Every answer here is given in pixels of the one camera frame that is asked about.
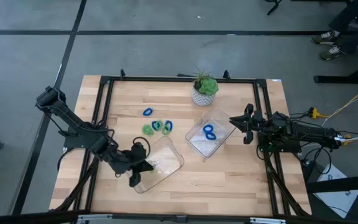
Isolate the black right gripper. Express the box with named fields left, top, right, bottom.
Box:
left=229, top=103, right=264, bottom=146

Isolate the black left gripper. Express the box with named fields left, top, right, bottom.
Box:
left=126, top=141, right=154, bottom=188

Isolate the clear plastic bin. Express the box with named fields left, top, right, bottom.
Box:
left=132, top=136, right=185, bottom=194
left=185, top=108, right=237, bottom=159

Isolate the succulent in white pot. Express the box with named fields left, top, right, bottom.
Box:
left=191, top=65, right=219, bottom=107

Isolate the black rig crossbar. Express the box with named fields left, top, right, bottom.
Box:
left=0, top=210, right=358, bottom=224

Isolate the yellow plug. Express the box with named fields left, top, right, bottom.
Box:
left=309, top=107, right=323, bottom=119

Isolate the person's shoe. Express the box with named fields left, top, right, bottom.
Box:
left=318, top=45, right=346, bottom=62
left=311, top=30, right=338, bottom=46

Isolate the black chair base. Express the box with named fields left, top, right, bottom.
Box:
left=265, top=0, right=283, bottom=16

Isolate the white cardboard box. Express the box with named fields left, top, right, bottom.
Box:
left=314, top=164, right=358, bottom=218

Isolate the black metal beam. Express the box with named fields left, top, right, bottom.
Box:
left=306, top=173, right=358, bottom=194

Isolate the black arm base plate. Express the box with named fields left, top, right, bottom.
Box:
left=257, top=128, right=303, bottom=154
left=63, top=124, right=110, bottom=149

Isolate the silver metal bracket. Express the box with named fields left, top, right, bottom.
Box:
left=77, top=213, right=114, bottom=224
left=249, top=217, right=287, bottom=224

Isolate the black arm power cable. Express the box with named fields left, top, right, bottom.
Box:
left=57, top=148, right=73, bottom=174

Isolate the black aluminium table frame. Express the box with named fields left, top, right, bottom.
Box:
left=50, top=68, right=312, bottom=218

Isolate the black cable loop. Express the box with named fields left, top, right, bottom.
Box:
left=301, top=146, right=333, bottom=175

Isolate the black desk frame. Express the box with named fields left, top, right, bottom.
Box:
left=313, top=0, right=358, bottom=85

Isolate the yellow cable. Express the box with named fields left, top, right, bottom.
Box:
left=318, top=77, right=358, bottom=119

